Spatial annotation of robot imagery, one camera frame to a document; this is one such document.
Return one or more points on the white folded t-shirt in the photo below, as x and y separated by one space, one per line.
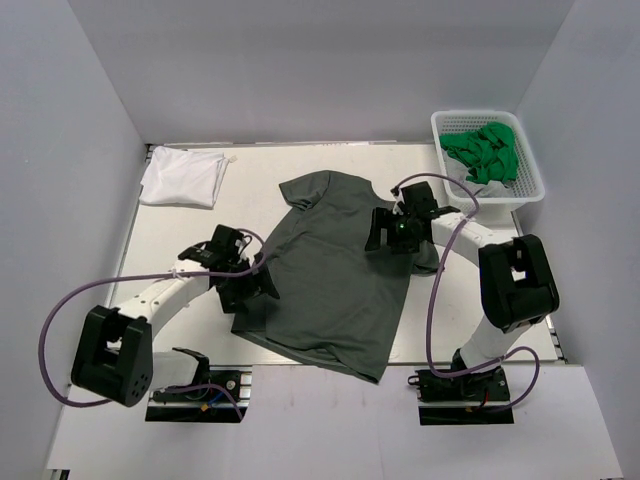
183 177

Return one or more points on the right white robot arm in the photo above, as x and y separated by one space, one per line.
517 286

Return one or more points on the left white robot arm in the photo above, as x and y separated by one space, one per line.
115 358

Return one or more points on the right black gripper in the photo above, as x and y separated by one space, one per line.
385 218

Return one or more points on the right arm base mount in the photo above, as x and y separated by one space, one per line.
476 399

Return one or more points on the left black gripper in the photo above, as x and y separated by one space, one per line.
234 301

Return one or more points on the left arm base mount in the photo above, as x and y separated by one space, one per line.
223 399

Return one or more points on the grey t-shirt in basket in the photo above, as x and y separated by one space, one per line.
493 189

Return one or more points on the white plastic basket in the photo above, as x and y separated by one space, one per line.
527 188

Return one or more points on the green t-shirt in basket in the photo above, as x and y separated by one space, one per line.
488 153

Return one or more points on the dark grey t-shirt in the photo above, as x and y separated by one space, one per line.
340 305

